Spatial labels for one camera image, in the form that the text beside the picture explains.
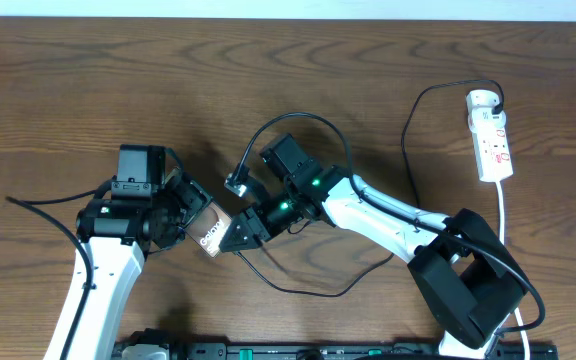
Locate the white power strip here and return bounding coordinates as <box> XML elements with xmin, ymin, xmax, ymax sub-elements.
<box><xmin>466</xmin><ymin>89</ymin><xmax>513</xmax><ymax>183</ymax></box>

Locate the white USB charger adapter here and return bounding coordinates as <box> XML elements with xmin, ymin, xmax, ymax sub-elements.
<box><xmin>468</xmin><ymin>107</ymin><xmax>507</xmax><ymax>134</ymax></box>

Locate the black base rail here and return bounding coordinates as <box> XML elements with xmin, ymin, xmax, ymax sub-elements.
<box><xmin>110</xmin><ymin>328</ymin><xmax>559</xmax><ymax>360</ymax></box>

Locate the Galaxy S25 Ultra smartphone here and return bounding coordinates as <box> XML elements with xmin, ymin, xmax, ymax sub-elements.
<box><xmin>186</xmin><ymin>201</ymin><xmax>231</xmax><ymax>258</ymax></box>

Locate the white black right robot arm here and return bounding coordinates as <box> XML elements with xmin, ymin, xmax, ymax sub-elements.
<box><xmin>220</xmin><ymin>160</ymin><xmax>532</xmax><ymax>359</ymax></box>

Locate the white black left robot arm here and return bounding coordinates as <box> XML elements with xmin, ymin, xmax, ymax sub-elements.
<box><xmin>44</xmin><ymin>168</ymin><xmax>213</xmax><ymax>359</ymax></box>

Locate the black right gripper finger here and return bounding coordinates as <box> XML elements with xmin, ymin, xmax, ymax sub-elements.
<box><xmin>219</xmin><ymin>209</ymin><xmax>263</xmax><ymax>252</ymax></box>
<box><xmin>224</xmin><ymin>173</ymin><xmax>270</xmax><ymax>203</ymax></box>

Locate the black USB charging cable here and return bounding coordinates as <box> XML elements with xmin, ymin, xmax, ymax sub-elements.
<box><xmin>232</xmin><ymin>79</ymin><xmax>506</xmax><ymax>299</ymax></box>

